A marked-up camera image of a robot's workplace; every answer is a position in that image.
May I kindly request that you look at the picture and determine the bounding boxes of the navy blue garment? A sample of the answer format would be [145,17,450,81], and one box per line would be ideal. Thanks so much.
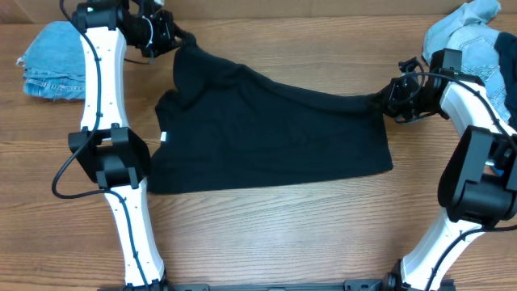
[494,32,516,129]

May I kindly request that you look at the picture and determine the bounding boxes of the black t-shirt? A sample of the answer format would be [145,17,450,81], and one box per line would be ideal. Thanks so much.
[148,35,393,194]

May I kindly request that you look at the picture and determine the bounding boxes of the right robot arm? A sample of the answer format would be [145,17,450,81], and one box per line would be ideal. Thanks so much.
[371,48,516,290]

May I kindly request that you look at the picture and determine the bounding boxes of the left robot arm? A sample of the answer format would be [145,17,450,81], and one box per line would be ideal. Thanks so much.
[68,1,183,290]

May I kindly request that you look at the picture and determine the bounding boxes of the light blue denim jeans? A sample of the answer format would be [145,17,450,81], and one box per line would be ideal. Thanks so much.
[422,0,511,123]

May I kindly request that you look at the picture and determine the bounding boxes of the folded blue jeans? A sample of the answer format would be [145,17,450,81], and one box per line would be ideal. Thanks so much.
[16,21,86,100]

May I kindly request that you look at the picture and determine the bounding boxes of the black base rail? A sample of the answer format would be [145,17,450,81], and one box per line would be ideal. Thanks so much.
[96,278,456,291]

